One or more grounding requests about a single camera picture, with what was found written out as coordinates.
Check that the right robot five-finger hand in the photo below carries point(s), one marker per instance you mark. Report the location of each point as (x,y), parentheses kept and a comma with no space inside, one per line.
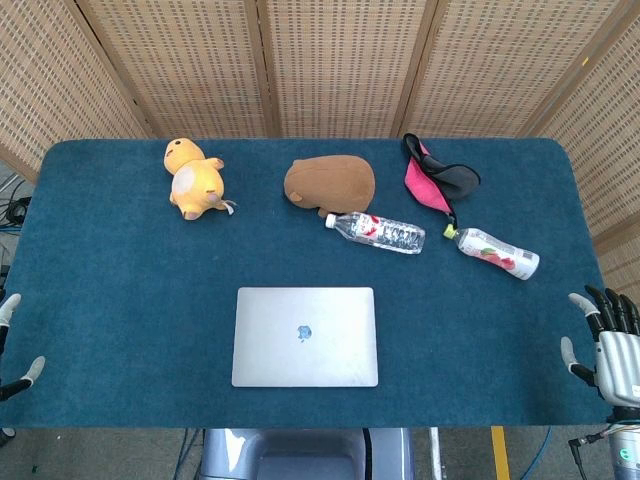
(617,360)

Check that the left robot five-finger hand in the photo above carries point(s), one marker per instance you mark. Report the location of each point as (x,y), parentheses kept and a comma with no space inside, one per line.
(35,369)

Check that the silver laptop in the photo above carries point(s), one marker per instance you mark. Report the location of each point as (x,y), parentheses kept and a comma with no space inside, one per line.
(305,340)

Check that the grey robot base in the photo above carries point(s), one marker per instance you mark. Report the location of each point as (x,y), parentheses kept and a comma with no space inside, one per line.
(305,457)

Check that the woven bamboo folding screen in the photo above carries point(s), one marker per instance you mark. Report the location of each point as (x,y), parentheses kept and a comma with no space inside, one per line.
(340,65)

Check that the blue felt table mat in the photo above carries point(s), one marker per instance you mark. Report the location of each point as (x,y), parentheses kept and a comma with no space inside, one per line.
(100,300)

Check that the white green-capped drink bottle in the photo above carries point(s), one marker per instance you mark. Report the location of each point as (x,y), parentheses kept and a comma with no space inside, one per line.
(500,255)

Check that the white table leg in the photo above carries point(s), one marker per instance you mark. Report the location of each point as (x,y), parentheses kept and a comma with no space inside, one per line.
(435,455)

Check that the yellow plush toy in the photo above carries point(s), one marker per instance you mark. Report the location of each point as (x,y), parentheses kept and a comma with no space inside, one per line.
(195,182)

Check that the pink and grey cloth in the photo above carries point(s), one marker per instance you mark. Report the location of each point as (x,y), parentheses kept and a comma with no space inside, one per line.
(425,182)

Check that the clear plastic water bottle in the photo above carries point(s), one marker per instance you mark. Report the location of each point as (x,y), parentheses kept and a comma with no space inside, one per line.
(385,235)

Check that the brown capybara plush toy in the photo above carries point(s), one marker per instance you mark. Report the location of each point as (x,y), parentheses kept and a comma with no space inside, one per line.
(330,182)

